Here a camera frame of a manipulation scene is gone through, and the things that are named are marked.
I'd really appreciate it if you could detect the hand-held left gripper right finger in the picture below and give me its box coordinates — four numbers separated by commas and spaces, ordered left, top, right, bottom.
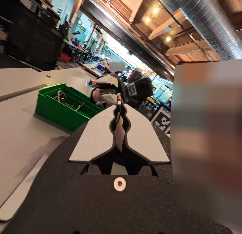
122, 104, 170, 165

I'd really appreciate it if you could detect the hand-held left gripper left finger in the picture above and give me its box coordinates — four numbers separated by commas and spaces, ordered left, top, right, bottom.
69, 105, 116, 165

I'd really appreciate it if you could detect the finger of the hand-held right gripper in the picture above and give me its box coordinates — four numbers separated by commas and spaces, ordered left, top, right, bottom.
90, 73, 122, 91
99, 90, 121, 106

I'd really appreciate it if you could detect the black usb cable red plug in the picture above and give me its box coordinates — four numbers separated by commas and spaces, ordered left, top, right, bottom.
114, 93, 123, 125

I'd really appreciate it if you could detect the green plastic bin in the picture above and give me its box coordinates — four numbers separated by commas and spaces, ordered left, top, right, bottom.
35, 83, 105, 132

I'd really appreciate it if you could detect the person's right hand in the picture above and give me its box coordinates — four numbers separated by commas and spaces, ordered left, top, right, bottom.
90, 87, 108, 108

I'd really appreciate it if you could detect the background work table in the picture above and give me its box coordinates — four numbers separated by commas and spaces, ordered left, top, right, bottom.
82, 63, 107, 77

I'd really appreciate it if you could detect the black white fiducial tag board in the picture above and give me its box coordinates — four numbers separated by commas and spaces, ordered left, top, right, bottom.
150, 103, 171, 134

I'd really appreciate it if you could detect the red plastic bin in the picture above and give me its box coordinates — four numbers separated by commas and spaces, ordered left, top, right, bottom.
60, 52, 72, 63

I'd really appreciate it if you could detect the large black cabinet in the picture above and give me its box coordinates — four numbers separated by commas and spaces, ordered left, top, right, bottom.
0, 3, 65, 71

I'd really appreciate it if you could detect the grey cable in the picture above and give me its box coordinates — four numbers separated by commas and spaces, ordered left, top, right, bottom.
74, 100, 88, 112

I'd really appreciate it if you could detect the silver braided cable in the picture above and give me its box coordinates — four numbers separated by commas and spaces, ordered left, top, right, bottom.
54, 90, 67, 102

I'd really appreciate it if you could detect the large silver ceiling duct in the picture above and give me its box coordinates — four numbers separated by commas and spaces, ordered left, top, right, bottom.
155, 0, 242, 61

